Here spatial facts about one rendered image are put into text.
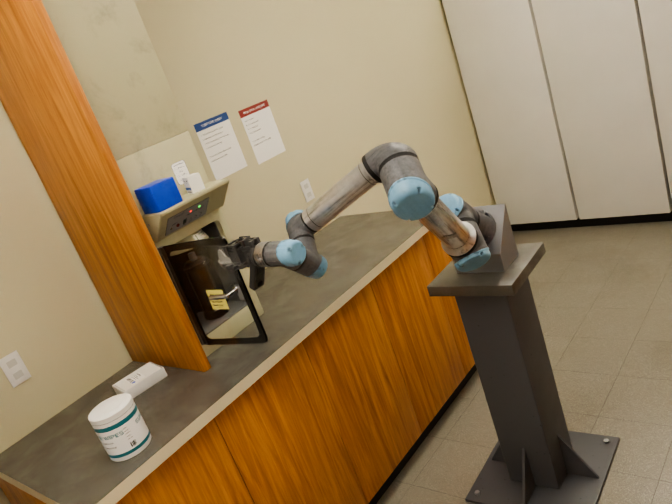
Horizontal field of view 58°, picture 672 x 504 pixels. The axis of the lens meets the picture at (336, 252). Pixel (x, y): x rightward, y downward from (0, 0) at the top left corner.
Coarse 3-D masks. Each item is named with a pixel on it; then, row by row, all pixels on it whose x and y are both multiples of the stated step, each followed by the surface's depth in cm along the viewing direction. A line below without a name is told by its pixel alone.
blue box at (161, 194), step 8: (152, 184) 202; (160, 184) 202; (168, 184) 204; (136, 192) 205; (144, 192) 202; (152, 192) 199; (160, 192) 202; (168, 192) 204; (176, 192) 206; (144, 200) 204; (152, 200) 201; (160, 200) 201; (168, 200) 204; (176, 200) 206; (144, 208) 206; (152, 208) 203; (160, 208) 201
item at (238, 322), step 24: (216, 240) 196; (192, 264) 207; (216, 264) 201; (192, 288) 212; (216, 288) 206; (240, 288) 200; (216, 312) 212; (240, 312) 206; (216, 336) 218; (240, 336) 211; (264, 336) 205
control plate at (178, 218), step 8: (208, 200) 219; (192, 208) 213; (200, 208) 218; (176, 216) 208; (184, 216) 212; (192, 216) 217; (200, 216) 222; (168, 224) 207; (176, 224) 212; (184, 224) 216; (168, 232) 211
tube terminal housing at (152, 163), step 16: (160, 144) 214; (176, 144) 219; (192, 144) 224; (128, 160) 205; (144, 160) 210; (160, 160) 214; (176, 160) 219; (192, 160) 224; (128, 176) 205; (144, 176) 209; (160, 176) 214; (192, 224) 223; (224, 224) 234; (160, 240) 213; (176, 240) 218; (160, 256) 213; (240, 272) 242; (256, 304) 244; (208, 352) 226
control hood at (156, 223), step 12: (216, 180) 226; (228, 180) 222; (204, 192) 214; (216, 192) 220; (180, 204) 206; (192, 204) 212; (216, 204) 226; (144, 216) 207; (156, 216) 202; (168, 216) 204; (156, 228) 206; (180, 228) 216; (156, 240) 209
